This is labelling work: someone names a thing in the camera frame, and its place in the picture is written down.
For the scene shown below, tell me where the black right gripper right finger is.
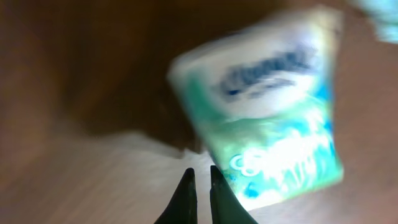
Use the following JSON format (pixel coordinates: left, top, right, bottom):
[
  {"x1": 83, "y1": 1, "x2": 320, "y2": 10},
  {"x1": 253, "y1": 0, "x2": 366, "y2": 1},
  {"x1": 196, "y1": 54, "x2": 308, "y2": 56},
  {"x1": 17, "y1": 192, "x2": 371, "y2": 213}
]
[{"x1": 210, "y1": 166, "x2": 257, "y2": 224}]

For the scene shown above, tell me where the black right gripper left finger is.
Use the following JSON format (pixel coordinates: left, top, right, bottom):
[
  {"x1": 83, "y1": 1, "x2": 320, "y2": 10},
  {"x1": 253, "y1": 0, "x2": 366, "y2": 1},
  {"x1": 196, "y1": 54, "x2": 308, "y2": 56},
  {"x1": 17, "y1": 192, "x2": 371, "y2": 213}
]
[{"x1": 154, "y1": 168, "x2": 198, "y2": 224}]

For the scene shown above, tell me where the teal wet wipes pack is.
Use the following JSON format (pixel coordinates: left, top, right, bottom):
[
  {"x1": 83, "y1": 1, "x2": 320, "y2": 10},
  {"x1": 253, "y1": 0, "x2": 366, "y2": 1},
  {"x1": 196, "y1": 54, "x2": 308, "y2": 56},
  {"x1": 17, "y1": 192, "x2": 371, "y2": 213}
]
[{"x1": 351, "y1": 0, "x2": 397, "y2": 44}]

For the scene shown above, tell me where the green tissue pack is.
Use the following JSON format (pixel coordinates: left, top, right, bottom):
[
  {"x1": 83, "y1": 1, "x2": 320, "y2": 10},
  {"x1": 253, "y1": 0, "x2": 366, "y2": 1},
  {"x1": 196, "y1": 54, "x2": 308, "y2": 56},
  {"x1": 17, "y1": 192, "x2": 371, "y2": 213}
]
[{"x1": 168, "y1": 6, "x2": 344, "y2": 210}]

